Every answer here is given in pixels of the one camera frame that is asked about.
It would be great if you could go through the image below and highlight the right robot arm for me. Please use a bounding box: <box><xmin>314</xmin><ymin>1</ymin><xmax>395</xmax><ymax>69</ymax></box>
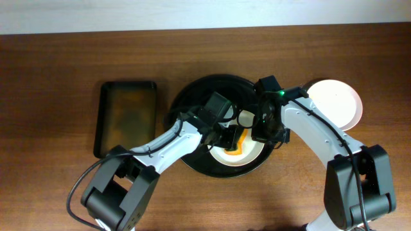
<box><xmin>255</xmin><ymin>87</ymin><xmax>396</xmax><ymax>230</ymax></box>

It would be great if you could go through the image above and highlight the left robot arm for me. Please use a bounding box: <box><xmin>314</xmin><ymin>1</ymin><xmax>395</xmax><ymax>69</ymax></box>
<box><xmin>81</xmin><ymin>116</ymin><xmax>243</xmax><ymax>230</ymax></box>

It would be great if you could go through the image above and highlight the cream plate with ketchup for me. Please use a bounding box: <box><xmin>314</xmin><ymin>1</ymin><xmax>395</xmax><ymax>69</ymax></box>
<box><xmin>210</xmin><ymin>110</ymin><xmax>264</xmax><ymax>167</ymax></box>

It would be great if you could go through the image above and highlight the green and orange sponge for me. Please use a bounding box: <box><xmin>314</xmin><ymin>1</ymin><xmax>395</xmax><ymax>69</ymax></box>
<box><xmin>224</xmin><ymin>129</ymin><xmax>248</xmax><ymax>156</ymax></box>

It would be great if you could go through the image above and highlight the black rectangular water tray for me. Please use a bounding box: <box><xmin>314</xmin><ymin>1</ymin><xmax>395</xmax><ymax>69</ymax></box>
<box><xmin>93</xmin><ymin>81</ymin><xmax>157</xmax><ymax>158</ymax></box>

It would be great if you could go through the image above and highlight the white plate with ketchup streak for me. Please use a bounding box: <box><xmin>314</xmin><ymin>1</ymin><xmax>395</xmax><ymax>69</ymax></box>
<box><xmin>303</xmin><ymin>79</ymin><xmax>363</xmax><ymax>131</ymax></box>

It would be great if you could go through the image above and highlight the round black serving tray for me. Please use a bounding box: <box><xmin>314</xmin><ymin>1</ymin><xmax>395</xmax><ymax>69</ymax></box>
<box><xmin>163</xmin><ymin>74</ymin><xmax>274</xmax><ymax>178</ymax></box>

